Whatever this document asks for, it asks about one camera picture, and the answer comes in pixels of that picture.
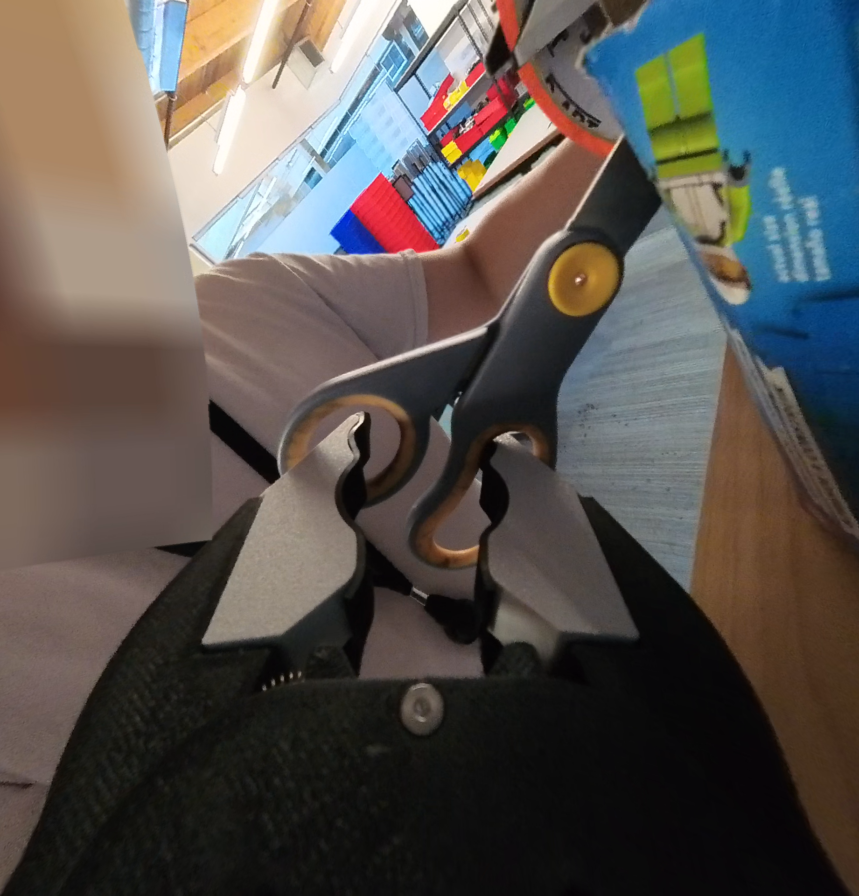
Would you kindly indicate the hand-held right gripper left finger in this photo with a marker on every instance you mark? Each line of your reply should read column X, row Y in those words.
column 282, row 560

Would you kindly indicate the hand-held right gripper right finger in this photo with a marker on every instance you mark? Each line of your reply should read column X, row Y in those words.
column 562, row 560

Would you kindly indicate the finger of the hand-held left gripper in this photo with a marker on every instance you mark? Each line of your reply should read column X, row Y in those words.
column 562, row 21

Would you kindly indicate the orange tape roll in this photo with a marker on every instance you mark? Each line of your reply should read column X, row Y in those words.
column 555, row 109

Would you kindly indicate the grey yellow scissors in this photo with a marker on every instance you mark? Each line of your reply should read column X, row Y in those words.
column 520, row 364

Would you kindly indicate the small blue toy box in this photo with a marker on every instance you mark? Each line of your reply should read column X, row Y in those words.
column 807, row 140

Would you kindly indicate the person's left forearm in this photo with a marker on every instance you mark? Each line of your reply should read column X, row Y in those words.
column 499, row 266

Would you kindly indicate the black badge reel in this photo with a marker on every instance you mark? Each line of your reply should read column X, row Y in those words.
column 450, row 616

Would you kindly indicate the red yellow storage bins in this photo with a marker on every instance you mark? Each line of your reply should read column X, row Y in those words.
column 471, row 126

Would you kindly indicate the white shirt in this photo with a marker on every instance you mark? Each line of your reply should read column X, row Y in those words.
column 303, row 322

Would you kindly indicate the stack of red bins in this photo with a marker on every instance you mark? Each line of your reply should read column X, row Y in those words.
column 394, row 217

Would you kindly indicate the stack of blue bins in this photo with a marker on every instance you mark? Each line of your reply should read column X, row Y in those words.
column 348, row 235

